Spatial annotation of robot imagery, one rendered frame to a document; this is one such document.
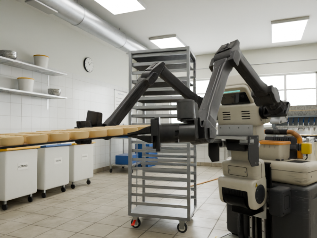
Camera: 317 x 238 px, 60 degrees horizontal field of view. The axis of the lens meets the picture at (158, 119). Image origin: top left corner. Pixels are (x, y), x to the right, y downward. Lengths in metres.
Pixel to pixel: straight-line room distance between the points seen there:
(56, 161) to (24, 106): 1.08
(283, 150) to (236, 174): 0.37
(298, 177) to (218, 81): 0.93
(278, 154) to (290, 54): 5.82
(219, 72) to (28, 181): 3.44
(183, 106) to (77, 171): 4.14
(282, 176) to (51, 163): 3.36
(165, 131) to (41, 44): 4.64
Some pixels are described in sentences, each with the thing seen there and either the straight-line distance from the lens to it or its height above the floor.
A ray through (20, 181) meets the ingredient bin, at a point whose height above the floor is 0.33.
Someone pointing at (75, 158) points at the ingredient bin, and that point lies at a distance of 4.81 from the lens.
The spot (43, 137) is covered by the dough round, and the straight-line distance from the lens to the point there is 0.74.
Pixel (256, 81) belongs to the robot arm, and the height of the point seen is 1.22.
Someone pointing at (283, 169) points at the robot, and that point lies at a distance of 1.79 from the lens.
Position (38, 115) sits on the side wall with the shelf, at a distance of 5.10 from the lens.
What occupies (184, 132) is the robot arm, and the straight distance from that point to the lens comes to 0.80.
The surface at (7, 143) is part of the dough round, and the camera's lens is 0.72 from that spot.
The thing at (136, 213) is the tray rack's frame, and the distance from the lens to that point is 2.96.
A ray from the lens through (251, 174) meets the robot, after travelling 1.59.
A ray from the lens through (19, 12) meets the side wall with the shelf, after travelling 5.14.
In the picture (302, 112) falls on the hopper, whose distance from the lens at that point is 4.16.
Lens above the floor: 1.02
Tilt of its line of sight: 2 degrees up
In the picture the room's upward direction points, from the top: straight up
